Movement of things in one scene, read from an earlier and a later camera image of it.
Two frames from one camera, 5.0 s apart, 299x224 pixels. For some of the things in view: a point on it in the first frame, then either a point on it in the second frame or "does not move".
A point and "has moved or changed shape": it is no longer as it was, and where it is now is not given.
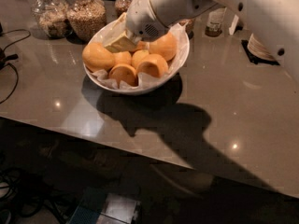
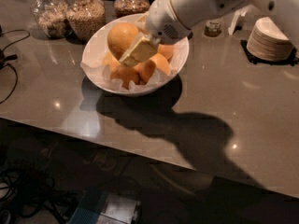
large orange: x=96 y=57 has moved or changed shape
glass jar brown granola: x=122 y=1 does not move
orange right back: x=164 y=47 does not move
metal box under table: x=97 y=206 does not move
